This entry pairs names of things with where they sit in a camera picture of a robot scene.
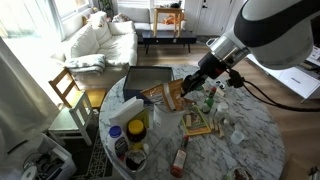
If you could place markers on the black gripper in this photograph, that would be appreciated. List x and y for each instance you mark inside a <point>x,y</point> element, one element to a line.
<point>208,70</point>

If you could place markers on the orange snack packet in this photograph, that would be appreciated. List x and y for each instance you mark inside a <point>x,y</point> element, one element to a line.
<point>165,93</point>

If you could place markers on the clear plastic cup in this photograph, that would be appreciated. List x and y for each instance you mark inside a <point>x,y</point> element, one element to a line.
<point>168,121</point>

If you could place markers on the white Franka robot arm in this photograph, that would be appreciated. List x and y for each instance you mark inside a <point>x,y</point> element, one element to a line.
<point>283,33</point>

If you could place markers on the dark blue cardboard box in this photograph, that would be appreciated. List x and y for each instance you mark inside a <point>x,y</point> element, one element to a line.
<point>146,80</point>

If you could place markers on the clear plastic box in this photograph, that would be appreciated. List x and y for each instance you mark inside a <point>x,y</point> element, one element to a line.
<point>156,146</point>

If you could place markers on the small clear measuring cup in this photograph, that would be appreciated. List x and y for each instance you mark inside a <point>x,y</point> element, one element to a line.
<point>237,136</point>

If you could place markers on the green round lid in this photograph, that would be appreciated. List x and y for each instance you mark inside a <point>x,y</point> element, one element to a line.
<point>199,88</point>

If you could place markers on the green bottle red cap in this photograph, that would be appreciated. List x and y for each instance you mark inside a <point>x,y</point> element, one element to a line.
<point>209,100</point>

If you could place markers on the small wooden block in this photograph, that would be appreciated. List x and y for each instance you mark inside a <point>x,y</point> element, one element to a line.
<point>188,121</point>
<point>211,123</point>
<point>220,130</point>
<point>221,92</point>

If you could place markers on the dark doormat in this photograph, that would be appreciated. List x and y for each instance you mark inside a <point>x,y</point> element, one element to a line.
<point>204,40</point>

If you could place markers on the dark coffee table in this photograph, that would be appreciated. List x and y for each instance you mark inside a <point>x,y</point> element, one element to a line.
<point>168,36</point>

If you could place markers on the yellow lid dark jar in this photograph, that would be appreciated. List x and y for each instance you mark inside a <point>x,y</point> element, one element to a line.
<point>136,130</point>

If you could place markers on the white paper stack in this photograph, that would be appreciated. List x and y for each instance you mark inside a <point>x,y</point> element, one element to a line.
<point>125,111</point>

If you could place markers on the red hot sauce bottle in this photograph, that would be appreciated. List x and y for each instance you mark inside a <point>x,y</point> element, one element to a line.
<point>179,160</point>

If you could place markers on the orange toy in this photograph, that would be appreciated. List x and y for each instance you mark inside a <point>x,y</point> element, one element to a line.
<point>171,19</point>

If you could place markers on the white door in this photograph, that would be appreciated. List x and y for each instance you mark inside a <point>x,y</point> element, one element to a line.
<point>213,16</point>

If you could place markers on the wooden side table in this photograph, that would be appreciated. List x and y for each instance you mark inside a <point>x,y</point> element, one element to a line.
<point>168,10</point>

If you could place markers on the blue lid white bottle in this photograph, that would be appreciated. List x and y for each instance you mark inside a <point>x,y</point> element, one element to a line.
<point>116,141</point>

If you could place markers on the light grey loveseat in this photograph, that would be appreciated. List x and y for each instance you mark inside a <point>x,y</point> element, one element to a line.
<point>140,18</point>

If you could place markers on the white sofa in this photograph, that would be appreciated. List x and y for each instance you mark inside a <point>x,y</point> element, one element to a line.
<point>106,43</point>

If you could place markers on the grey white blanket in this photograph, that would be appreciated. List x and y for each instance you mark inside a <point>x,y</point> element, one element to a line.
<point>86,64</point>

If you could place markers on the white low cabinet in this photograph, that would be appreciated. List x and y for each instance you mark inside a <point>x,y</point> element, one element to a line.
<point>293,80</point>

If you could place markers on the patterned rug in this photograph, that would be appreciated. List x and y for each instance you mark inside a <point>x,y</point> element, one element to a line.
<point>96,156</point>

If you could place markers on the floral cushion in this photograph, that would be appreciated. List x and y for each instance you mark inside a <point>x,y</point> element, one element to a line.
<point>97,20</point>

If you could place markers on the yellow wooden chair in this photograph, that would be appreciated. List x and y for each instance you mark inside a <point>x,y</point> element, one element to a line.
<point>71,88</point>

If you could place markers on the small white chair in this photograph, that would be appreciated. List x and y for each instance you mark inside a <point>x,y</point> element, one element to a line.
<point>75,121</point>

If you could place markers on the potted plant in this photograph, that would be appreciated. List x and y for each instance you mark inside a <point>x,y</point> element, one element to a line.
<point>106,6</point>

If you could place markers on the white storage bin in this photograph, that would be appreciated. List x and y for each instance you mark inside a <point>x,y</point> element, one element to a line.
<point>50,160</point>

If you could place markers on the white curtain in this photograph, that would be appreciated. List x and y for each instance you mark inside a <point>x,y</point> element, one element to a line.
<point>20,100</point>

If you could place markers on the white tape roll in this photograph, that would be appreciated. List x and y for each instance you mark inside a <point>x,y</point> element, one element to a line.
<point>29,173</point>

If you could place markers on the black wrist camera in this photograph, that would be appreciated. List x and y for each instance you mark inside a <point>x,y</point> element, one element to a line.
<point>235,79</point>

